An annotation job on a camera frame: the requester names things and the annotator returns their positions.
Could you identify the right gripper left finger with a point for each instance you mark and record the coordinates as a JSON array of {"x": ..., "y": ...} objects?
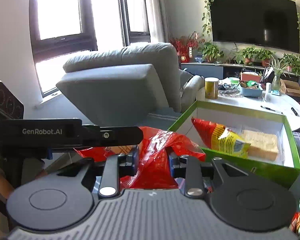
[{"x": 116, "y": 167}]

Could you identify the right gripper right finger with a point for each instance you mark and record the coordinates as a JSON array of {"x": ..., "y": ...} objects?
[{"x": 197, "y": 175}]

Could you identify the red snack bag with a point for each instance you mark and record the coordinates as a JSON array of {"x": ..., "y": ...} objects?
[{"x": 153, "y": 167}]

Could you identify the red yellow chip bag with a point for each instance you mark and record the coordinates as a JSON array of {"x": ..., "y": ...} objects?
[{"x": 221, "y": 138}]

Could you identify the clear bread bag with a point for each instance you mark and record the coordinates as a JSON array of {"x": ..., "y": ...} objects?
[{"x": 262, "y": 145}]

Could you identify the grey sofa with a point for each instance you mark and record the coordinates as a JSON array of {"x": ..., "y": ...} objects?
[{"x": 120, "y": 87}]

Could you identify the yellow tin can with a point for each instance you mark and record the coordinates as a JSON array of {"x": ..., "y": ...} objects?
[{"x": 211, "y": 87}]

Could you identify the light blue tray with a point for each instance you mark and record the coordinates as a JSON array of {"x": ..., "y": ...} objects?
[{"x": 250, "y": 89}]

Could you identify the green cardboard box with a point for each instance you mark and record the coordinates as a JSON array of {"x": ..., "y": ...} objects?
[{"x": 284, "y": 170}]

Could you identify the white oval coffee table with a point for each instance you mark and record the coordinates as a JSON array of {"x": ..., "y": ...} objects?
[{"x": 284, "y": 103}]

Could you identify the red flower decoration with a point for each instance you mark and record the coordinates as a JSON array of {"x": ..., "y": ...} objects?
[{"x": 185, "y": 44}]

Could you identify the brown cardboard box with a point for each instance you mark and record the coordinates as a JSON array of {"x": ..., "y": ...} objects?
[{"x": 290, "y": 88}]

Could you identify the glass vase with plant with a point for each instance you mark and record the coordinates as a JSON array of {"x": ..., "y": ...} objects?
[{"x": 278, "y": 67}]

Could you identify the black wall television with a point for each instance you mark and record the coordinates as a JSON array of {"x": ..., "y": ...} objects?
[{"x": 268, "y": 23}]

